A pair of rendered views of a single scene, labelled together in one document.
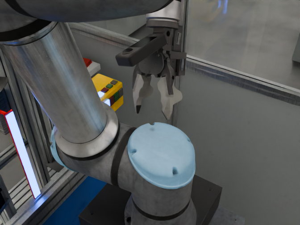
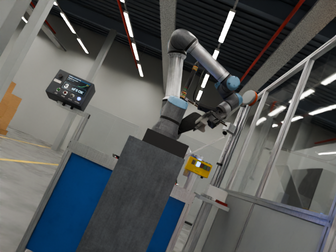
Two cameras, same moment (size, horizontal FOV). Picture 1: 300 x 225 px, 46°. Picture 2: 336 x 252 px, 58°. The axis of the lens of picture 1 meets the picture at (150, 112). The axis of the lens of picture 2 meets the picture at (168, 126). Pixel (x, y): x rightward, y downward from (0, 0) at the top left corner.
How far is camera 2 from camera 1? 1.72 m
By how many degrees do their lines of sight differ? 74
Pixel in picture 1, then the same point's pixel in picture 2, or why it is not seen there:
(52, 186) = not seen: hidden behind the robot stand
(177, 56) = (216, 116)
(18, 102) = not seen: hidden behind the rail
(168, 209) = (164, 111)
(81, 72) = (176, 72)
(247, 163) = not seen: outside the picture
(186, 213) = (168, 122)
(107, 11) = (177, 39)
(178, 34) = (223, 115)
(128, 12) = (180, 41)
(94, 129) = (171, 91)
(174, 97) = (203, 120)
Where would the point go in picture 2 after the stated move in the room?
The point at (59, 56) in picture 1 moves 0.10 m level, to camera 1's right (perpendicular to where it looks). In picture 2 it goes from (174, 63) to (184, 61)
